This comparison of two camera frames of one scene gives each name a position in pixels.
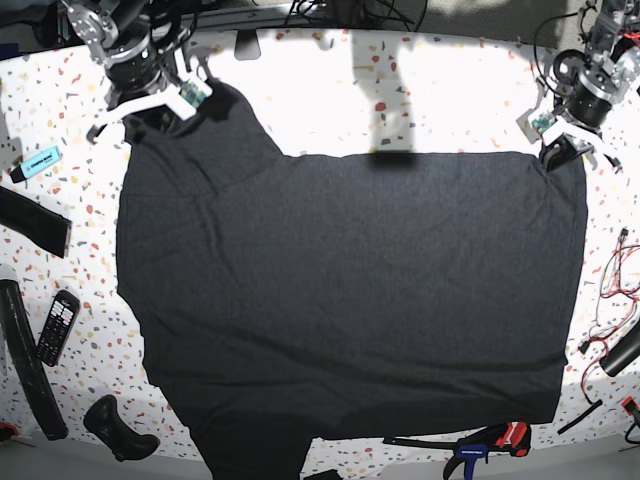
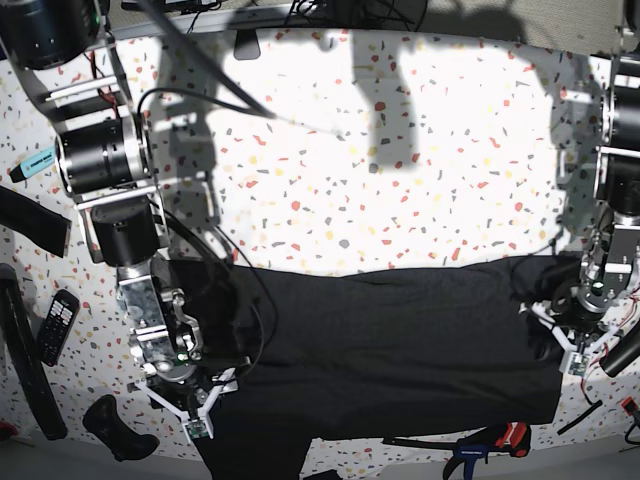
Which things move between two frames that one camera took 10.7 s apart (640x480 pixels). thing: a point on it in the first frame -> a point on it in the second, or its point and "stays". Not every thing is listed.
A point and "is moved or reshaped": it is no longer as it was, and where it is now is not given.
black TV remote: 61,317 stays
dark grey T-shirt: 283,297 is moved or reshaped
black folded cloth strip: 48,228 stays
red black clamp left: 7,429 stays
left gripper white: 548,125 -> 575,360
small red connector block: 629,405 stays
